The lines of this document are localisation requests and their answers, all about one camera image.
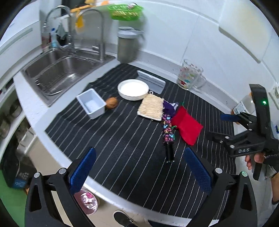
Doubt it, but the red cloth pouch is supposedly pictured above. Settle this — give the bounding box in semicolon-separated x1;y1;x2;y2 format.
171;106;203;146

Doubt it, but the beige loofah scrubber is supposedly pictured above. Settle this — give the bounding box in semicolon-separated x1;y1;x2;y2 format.
137;91;164;122

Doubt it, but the pink trash bin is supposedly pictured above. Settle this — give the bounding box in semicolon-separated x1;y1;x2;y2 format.
74;189;99;215

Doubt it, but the right hand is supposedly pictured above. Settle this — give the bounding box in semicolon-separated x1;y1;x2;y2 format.
244;152;265;171

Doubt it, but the brown labelled jar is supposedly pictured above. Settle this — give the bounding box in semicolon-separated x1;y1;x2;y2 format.
231;92;255;114

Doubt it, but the black blue recycling bin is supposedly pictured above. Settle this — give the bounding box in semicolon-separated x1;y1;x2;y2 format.
1;144;37;189

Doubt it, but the printed glass mug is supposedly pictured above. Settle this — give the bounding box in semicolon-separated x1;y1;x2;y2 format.
176;59;207;90

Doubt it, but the black shoe left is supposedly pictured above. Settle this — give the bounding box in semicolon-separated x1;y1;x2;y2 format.
113;210;137;227

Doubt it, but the colourful patterned black tube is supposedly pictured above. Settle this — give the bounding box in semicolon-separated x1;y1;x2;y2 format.
162;114;175;163

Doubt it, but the purple white wrapper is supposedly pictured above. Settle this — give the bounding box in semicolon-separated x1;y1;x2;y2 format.
163;100;179;118

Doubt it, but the black striped table mat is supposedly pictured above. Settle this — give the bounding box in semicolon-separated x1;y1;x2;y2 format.
45;64;236;218

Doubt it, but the white rectangular plastic box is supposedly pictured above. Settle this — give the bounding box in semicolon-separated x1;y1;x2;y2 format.
76;88;106;119

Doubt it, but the brown round fruit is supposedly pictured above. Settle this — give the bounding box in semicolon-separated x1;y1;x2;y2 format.
105;97;118;109

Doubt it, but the stainless steel sink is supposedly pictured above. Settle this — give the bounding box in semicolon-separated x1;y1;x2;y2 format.
21;48;115;107

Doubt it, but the white round plate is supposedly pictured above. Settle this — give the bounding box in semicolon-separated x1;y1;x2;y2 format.
117;79;149;101

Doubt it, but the chrome faucet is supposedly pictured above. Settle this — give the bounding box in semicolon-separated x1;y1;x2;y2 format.
43;5;75;53
75;8;105;62

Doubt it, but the grey lidded jug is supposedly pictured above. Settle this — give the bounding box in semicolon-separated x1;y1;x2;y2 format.
117;27;144;63

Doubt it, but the green plastic basket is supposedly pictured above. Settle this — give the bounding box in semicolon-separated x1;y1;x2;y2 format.
108;3;144;21

